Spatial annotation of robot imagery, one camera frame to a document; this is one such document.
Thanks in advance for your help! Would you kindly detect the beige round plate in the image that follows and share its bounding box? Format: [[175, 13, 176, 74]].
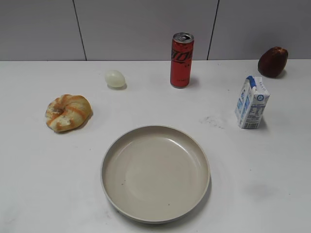
[[101, 125, 210, 224]]

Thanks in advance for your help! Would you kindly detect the blue white milk carton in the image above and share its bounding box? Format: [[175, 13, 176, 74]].
[[235, 76, 270, 129]]

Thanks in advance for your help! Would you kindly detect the white egg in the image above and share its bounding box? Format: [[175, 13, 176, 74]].
[[104, 70, 126, 88]]

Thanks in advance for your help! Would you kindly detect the red soda can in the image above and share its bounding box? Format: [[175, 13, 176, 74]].
[[170, 32, 194, 88]]

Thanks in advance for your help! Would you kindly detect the dark brown avocado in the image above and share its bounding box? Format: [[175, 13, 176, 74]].
[[258, 47, 289, 78]]

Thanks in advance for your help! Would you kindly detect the glazed bread ring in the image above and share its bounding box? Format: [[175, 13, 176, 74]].
[[45, 94, 93, 133]]

